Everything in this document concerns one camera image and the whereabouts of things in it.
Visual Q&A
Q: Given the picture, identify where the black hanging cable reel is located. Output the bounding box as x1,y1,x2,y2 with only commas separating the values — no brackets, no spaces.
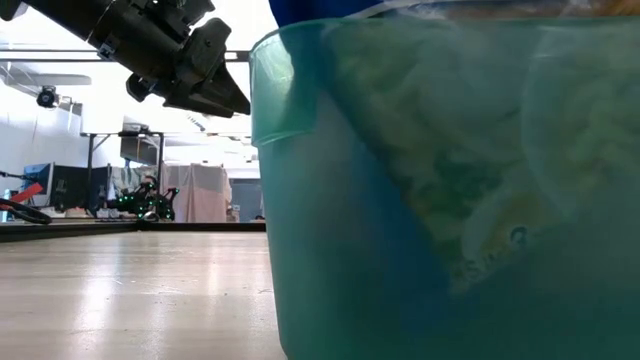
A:
35,84,60,109

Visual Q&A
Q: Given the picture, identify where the blue partition panel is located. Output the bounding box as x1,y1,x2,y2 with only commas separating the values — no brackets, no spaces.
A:
230,178,264,224

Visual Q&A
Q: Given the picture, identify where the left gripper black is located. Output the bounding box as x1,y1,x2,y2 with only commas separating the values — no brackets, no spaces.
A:
89,0,251,120

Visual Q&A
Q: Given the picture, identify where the black metal table frame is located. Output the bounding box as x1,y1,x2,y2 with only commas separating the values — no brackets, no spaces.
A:
0,219,267,244

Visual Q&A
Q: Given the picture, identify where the blue-lit computer monitor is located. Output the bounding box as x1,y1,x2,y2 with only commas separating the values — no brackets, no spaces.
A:
22,162,54,206

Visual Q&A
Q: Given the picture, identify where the red background object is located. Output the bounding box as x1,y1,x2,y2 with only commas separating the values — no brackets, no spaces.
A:
9,182,45,204

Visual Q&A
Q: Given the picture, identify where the green plastic container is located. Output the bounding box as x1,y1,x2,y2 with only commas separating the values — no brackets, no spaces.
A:
249,17,640,360

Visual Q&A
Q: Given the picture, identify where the white cloth cover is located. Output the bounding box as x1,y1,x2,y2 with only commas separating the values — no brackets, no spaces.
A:
162,163,232,224

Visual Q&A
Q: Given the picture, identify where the black curved cable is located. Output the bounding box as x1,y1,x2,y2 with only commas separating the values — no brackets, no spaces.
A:
0,197,54,226

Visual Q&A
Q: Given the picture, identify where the black hanging monitor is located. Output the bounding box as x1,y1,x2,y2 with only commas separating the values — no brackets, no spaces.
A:
119,134,161,166

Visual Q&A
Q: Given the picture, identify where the black background station frame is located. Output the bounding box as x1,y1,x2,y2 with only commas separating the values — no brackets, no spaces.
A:
79,130,166,214

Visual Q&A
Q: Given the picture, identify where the black computer monitor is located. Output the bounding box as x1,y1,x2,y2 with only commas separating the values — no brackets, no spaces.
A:
49,164,111,209

